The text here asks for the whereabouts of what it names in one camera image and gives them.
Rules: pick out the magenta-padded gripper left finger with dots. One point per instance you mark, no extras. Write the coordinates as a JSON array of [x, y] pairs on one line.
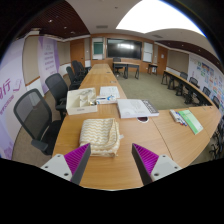
[[76, 160]]

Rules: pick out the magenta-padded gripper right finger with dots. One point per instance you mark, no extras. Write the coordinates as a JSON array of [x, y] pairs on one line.
[[146, 161]]

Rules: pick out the cream zigzag patterned towel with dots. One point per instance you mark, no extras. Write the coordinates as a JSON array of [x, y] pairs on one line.
[[100, 135]]

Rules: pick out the white open cardboard box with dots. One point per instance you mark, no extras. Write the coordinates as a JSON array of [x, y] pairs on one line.
[[78, 108]]

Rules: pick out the bundle of pens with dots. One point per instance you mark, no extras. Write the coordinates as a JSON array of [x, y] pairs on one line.
[[176, 116]]

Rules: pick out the white book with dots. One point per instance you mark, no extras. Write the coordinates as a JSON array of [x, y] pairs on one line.
[[135, 108]]

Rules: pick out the green booklet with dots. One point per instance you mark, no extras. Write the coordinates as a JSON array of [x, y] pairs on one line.
[[190, 121]]

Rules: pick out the black mesh office chair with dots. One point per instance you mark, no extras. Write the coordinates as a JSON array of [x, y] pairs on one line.
[[31, 113], [78, 68], [56, 86], [70, 75]]

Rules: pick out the small white blue packet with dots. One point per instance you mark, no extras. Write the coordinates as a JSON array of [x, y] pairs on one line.
[[106, 100]]

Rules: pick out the white printed paper sheet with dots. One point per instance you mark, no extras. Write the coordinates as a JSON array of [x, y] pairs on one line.
[[110, 90]]

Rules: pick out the long wooden side table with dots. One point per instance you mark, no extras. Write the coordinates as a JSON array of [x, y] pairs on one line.
[[185, 85]]

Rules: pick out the group of black chairs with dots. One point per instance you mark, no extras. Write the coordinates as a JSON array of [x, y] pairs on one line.
[[193, 81]]

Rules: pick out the small wooden side table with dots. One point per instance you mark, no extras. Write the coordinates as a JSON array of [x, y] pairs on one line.
[[152, 65]]

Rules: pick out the wooden desk with black legs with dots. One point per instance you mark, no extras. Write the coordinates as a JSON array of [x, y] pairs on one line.
[[126, 64]]

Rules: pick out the wooden door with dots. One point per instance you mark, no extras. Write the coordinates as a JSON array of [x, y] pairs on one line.
[[162, 60], [77, 51]]

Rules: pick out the black chair behind desk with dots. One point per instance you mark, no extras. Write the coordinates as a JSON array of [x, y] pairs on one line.
[[116, 60]]

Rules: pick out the bright ceiling light panel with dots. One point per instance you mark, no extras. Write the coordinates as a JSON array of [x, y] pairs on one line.
[[156, 18]]

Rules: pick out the large purple white wall print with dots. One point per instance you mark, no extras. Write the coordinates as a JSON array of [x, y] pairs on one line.
[[10, 86]]

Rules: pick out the purple wall banner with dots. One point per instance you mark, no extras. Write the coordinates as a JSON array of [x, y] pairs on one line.
[[48, 60]]

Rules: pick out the colourful wall posters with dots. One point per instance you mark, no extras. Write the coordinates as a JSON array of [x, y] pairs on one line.
[[206, 75]]

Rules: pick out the green white wall board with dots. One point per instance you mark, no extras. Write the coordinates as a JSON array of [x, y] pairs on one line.
[[97, 48]]

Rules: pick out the large black wall screen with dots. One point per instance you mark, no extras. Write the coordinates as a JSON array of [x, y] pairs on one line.
[[124, 49]]

